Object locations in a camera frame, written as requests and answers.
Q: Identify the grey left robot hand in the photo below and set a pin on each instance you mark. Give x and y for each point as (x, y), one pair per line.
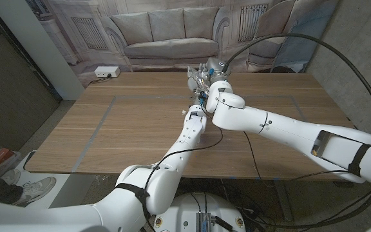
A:
(192, 83)

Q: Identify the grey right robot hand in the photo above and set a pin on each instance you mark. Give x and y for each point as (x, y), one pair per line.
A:
(216, 69)

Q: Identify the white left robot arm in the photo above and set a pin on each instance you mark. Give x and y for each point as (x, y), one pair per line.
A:
(185, 141)

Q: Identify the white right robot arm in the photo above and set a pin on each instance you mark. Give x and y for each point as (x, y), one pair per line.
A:
(285, 129)

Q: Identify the white power strip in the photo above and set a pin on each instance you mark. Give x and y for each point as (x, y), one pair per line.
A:
(107, 71)

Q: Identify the printed sofa room backdrop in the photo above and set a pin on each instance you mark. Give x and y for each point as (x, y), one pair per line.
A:
(169, 29)

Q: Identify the blue grey leaning board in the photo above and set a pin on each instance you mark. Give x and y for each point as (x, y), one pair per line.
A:
(304, 19)

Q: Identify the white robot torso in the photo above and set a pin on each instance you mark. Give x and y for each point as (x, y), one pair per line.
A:
(179, 212)

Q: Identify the silver electronics box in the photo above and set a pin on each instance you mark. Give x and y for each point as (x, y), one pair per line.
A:
(202, 222)

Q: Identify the grey table leg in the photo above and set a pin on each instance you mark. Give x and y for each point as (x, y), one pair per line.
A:
(283, 199)

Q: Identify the white floor platform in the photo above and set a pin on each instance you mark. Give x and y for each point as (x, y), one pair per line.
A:
(63, 193)

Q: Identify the grey sneaker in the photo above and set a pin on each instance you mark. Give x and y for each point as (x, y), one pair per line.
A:
(34, 190)
(10, 177)

